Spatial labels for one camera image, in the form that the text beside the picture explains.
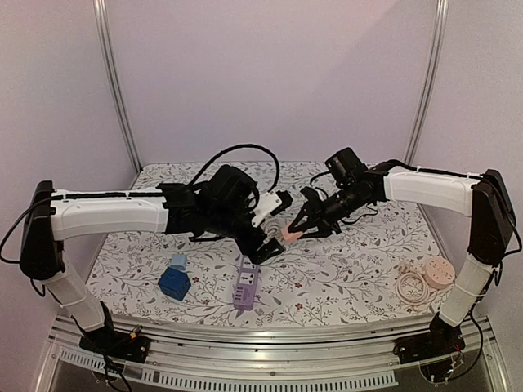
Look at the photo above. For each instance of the aluminium frame post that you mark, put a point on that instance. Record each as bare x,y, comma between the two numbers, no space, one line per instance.
108,57
437,42

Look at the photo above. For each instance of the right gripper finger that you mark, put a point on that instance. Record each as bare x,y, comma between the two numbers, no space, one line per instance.
321,232
304,220

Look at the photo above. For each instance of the floral table cloth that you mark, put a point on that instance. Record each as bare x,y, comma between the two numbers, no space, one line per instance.
351,277

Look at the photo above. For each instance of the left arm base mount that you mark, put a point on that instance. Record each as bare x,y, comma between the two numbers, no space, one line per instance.
131,346

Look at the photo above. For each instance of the left aluminium frame post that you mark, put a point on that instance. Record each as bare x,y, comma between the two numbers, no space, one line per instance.
108,57

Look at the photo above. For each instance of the pink plug adapter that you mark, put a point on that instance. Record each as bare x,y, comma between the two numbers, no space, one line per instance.
289,237

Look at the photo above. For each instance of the pink round power socket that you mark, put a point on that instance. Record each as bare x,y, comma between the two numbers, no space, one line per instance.
439,273

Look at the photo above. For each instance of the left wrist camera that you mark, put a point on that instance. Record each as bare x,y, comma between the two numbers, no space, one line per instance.
270,203

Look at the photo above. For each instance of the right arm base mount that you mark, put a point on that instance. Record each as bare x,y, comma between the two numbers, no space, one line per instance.
440,339

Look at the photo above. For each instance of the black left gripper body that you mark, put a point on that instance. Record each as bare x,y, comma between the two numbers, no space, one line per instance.
249,246

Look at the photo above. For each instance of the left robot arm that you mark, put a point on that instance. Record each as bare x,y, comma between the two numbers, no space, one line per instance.
229,205

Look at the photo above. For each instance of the aluminium front rail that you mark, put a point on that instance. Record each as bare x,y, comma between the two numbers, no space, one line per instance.
352,357

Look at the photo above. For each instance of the right aluminium frame post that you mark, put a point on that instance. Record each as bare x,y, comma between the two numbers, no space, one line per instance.
437,42

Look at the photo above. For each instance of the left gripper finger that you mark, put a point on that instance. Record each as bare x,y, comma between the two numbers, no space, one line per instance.
268,250
273,234

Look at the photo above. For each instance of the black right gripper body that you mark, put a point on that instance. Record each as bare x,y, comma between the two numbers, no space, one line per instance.
315,211

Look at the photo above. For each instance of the dark blue cube socket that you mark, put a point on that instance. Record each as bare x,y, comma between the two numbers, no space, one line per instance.
174,283

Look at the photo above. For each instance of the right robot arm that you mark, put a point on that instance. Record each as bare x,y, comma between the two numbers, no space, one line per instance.
472,214

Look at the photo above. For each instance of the purple power strip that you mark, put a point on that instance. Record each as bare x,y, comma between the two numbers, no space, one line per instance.
246,285

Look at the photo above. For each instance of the light blue plug adapter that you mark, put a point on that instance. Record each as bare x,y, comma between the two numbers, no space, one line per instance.
179,262

